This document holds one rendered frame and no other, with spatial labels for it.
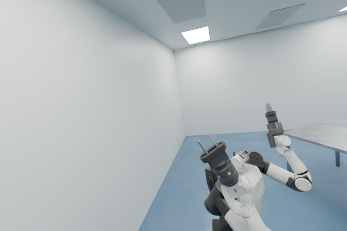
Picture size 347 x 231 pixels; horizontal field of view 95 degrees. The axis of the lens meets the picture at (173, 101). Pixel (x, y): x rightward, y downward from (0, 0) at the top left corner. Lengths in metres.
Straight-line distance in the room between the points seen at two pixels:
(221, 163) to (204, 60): 4.64
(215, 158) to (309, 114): 5.27
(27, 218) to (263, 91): 5.21
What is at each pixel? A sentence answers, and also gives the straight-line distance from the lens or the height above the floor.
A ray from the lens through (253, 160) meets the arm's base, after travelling 1.28.
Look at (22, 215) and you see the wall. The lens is 1.48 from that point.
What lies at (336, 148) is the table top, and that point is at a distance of 2.62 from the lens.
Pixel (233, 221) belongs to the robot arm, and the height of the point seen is 1.15.
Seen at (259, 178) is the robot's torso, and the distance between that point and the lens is 1.18.
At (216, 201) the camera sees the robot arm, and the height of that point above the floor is 1.18.
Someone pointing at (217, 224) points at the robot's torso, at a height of 0.84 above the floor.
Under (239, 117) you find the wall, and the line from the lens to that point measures 5.37.
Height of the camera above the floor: 1.81
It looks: 6 degrees down
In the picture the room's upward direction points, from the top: 9 degrees counter-clockwise
